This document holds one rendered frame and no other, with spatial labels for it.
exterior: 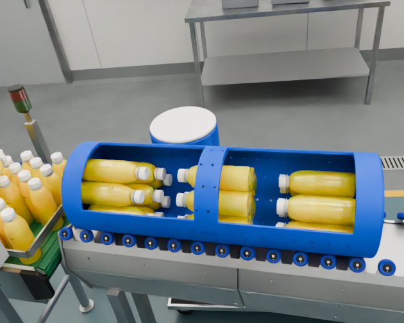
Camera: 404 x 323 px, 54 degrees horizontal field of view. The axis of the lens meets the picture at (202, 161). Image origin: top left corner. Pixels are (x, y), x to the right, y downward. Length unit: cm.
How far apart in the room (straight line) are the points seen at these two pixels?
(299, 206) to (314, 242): 10
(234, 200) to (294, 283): 32
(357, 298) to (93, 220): 79
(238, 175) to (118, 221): 37
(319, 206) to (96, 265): 75
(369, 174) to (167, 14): 362
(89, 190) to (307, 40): 356
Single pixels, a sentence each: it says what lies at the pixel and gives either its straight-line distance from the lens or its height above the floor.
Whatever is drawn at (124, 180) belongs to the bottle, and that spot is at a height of 115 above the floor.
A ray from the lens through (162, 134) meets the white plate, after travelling 161.
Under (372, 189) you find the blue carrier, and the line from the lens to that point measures 104.
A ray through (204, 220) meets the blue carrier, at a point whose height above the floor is 112.
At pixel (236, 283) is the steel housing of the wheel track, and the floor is 85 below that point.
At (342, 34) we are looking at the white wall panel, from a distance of 453.
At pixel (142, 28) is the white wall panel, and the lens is 454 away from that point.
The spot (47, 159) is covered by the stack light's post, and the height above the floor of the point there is 91.
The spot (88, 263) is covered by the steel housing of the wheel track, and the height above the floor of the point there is 86.
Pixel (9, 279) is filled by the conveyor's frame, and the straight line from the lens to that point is 152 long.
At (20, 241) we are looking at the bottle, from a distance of 138.
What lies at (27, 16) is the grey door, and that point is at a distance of 490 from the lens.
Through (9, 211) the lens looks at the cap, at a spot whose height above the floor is 111.
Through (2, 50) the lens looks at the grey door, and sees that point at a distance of 523.
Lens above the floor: 188
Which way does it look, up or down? 36 degrees down
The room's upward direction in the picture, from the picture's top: 8 degrees counter-clockwise
